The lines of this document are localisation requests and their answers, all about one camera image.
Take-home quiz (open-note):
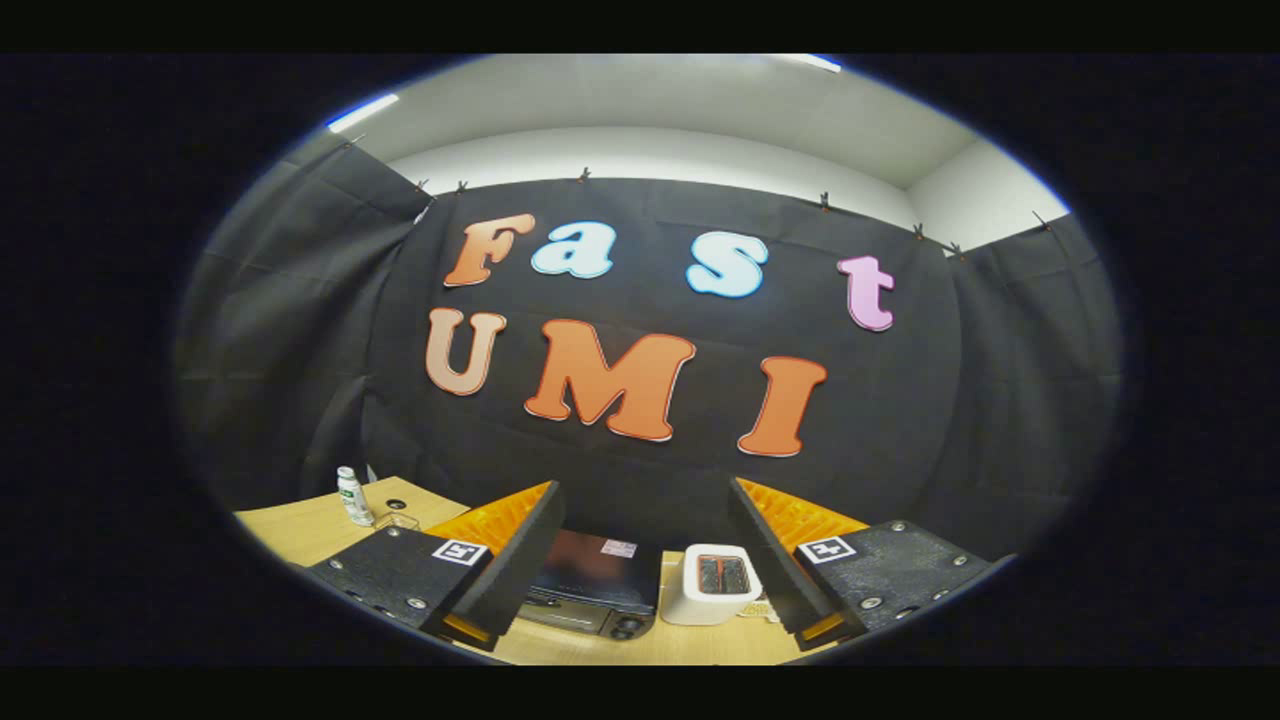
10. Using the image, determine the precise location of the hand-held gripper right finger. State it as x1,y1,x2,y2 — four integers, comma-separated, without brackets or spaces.
728,477,1002,649

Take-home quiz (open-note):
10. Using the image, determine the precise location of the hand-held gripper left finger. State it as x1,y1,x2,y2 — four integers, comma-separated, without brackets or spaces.
305,480,566,653

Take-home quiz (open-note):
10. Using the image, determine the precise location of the narrow ceiling light panel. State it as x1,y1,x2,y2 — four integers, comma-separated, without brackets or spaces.
325,93,401,134

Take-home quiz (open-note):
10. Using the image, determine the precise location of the black toaster oven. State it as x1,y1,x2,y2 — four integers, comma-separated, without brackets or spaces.
515,528,663,643

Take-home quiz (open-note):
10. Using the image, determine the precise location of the white drink bottle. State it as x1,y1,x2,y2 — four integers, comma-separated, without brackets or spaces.
336,466,375,528

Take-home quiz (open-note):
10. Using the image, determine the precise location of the white pop-up toaster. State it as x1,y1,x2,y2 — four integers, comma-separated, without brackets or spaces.
660,543,763,627

